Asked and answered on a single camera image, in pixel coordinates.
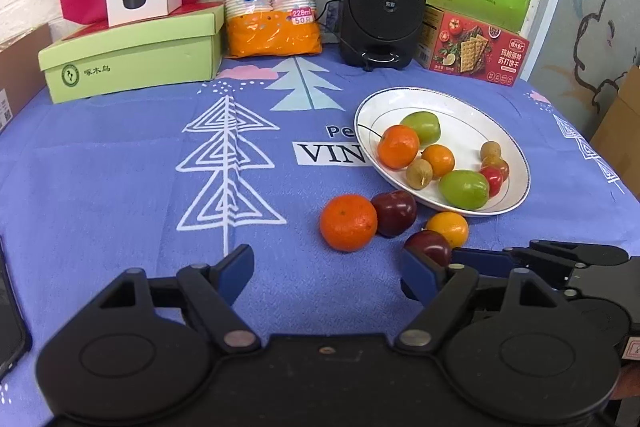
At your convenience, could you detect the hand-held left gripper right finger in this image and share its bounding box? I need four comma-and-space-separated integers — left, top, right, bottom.
395, 249, 576, 353

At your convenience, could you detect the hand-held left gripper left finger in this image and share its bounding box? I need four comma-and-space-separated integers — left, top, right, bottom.
92, 243, 261, 355

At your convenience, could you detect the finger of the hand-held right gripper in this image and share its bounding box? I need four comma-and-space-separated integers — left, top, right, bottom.
451, 247, 571, 280
530, 240, 630, 268

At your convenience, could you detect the dark red plum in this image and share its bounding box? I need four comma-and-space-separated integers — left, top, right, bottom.
371, 190, 418, 238
404, 230, 453, 269

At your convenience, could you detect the small yellowish orange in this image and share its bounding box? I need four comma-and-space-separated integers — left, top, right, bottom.
425, 212, 470, 250

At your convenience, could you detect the green jujube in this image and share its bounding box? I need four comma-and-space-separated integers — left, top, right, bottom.
399, 111, 441, 146
439, 170, 491, 210

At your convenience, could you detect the large orange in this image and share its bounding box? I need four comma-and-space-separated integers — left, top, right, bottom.
320, 194, 378, 253

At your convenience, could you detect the red green tomato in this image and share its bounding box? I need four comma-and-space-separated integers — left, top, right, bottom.
481, 157, 511, 182

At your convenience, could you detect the brown kiwi ball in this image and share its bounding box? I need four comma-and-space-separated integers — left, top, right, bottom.
405, 158, 434, 190

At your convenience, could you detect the medium orange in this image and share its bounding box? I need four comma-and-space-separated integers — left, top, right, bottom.
377, 125, 421, 170

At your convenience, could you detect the white plate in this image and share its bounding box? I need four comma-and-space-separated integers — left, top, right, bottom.
354, 87, 532, 217

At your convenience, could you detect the flat cardboard sheet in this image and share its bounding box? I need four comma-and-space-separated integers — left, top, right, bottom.
590, 66, 640, 195

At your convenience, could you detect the blue printed tablecloth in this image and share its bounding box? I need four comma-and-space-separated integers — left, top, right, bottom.
0, 52, 640, 427

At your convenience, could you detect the red cracker box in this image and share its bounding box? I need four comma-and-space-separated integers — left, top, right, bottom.
417, 4, 531, 88

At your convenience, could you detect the black smartphone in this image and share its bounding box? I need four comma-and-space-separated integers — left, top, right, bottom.
0, 234, 33, 383

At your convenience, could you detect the light green shoe box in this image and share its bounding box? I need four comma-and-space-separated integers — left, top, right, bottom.
38, 3, 226, 104

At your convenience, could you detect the brown cardboard box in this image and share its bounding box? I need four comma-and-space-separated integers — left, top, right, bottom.
0, 23, 53, 132

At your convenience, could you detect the black speaker cable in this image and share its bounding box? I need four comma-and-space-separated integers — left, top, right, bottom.
320, 0, 346, 45

